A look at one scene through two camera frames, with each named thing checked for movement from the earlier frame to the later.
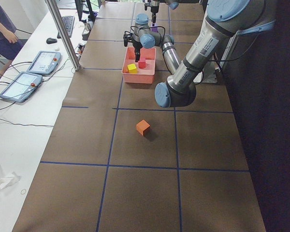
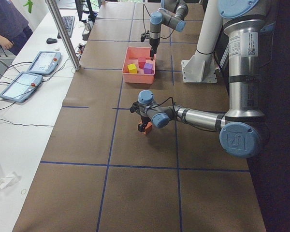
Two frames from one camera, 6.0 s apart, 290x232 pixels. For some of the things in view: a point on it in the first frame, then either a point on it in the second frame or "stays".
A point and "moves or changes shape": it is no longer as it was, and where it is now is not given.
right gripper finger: (153, 18) to (153, 51)
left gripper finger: (137, 51) to (141, 126)
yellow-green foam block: (132, 68) stays
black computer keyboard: (68, 21) stays
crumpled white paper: (3, 180) stays
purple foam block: (154, 29) moves or changes shape
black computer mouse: (50, 41) stays
